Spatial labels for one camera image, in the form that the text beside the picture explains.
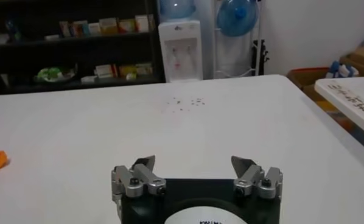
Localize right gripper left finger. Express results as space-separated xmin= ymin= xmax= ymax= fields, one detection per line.
xmin=111 ymin=155 xmax=167 ymax=202

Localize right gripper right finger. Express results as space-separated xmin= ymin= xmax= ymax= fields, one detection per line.
xmin=230 ymin=155 xmax=284 ymax=200

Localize yellow printed cardboard box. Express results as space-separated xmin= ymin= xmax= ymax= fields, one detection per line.
xmin=317 ymin=99 xmax=353 ymax=130

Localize green yellow medicine box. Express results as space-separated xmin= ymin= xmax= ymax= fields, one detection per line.
xmin=118 ymin=65 xmax=137 ymax=75

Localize white green medicine box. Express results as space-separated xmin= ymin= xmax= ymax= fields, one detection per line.
xmin=135 ymin=63 xmax=153 ymax=75

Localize red white medicine box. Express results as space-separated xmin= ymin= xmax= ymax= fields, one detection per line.
xmin=95 ymin=63 xmax=119 ymax=79

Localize open brown cardboard box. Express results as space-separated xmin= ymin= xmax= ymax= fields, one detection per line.
xmin=287 ymin=67 xmax=331 ymax=89

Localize black folded stand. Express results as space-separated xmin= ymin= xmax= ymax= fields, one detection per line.
xmin=251 ymin=39 xmax=270 ymax=76

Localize white metal jug rack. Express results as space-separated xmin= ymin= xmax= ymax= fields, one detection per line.
xmin=212 ymin=0 xmax=264 ymax=80

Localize white water dispenser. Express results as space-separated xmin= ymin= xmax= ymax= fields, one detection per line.
xmin=158 ymin=19 xmax=203 ymax=83

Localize blue and white bag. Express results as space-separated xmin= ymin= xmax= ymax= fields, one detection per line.
xmin=326 ymin=60 xmax=360 ymax=79

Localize black shelving unit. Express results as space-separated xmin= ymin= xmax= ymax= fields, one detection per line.
xmin=0 ymin=0 xmax=166 ymax=95

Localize red yellow white box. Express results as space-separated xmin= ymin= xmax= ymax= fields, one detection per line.
xmin=117 ymin=19 xmax=136 ymax=33

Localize white paper cup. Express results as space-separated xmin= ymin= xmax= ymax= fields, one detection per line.
xmin=135 ymin=15 xmax=149 ymax=33

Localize yellow brown medicine box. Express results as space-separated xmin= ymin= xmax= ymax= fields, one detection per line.
xmin=99 ymin=17 xmax=119 ymax=35

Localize teal white medicine box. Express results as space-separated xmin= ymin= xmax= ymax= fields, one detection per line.
xmin=88 ymin=23 xmax=101 ymax=36

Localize stacked flat cardboard boxes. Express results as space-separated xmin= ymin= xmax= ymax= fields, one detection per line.
xmin=340 ymin=44 xmax=364 ymax=77

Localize orange red medicine box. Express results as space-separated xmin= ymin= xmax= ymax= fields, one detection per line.
xmin=71 ymin=20 xmax=90 ymax=37

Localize blue water jug on rack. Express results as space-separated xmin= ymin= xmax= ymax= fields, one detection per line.
xmin=216 ymin=0 xmax=259 ymax=38

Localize white pink upright box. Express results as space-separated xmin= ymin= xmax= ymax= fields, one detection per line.
xmin=59 ymin=21 xmax=72 ymax=38

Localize labelled blue water jug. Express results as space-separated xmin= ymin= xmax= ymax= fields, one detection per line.
xmin=159 ymin=0 xmax=197 ymax=19

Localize dark blue bottle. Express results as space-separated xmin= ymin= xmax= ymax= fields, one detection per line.
xmin=5 ymin=19 xmax=22 ymax=42

